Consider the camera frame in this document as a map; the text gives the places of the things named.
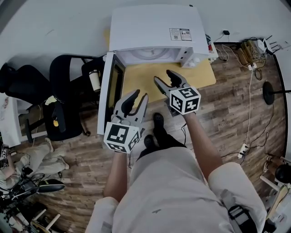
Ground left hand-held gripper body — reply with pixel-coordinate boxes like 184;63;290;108
104;113;146;153

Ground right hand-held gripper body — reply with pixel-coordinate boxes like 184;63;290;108
166;86;202;115

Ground white microwave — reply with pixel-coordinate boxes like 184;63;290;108
97;4;210;137

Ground person's left forearm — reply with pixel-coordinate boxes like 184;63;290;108
104;151;133;203

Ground person's right forearm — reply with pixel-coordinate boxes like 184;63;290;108
183;112;224;185

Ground person's right black shoe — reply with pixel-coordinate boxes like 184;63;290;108
153;113;166;135

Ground person's black shoe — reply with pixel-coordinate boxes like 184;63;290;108
153;113;166;135
144;134;156;149

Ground light wooden table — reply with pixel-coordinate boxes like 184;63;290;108
103;28;216;118

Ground clear glass turntable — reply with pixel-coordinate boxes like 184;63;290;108
133;47;174;61

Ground person's left black shoe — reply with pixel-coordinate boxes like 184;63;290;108
144;134;156;149

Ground cream travel cup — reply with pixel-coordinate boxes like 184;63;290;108
88;70;102;93

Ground person's black trousers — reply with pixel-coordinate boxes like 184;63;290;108
136;131;188;160

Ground white toaster oven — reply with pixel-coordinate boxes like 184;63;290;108
205;34;218;64

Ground black mesh office chair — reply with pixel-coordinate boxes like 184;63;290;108
49;55;107;102

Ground person's white shirt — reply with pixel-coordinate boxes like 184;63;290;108
85;147;268;233

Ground cream crumpled paper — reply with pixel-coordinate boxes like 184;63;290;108
45;95;58;106

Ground long white power strip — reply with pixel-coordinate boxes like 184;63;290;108
237;143;248;160

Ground black fan stand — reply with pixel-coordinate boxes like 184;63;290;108
262;81;291;105

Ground white router with black antennas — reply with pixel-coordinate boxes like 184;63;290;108
256;35;282;55

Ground black padded office chair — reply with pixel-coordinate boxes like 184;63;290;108
0;63;88;142

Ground beige sandals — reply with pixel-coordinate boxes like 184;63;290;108
263;153;277;174

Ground white side cabinet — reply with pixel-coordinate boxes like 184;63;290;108
0;96;32;146

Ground black round seat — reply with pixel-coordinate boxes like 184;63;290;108
275;164;291;185

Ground cardboard box with cables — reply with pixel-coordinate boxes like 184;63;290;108
240;40;262;66

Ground white wooden frame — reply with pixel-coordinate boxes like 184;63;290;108
260;175;291;228
30;208;62;233

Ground grey shoulder strap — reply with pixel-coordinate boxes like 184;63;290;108
221;188;253;233

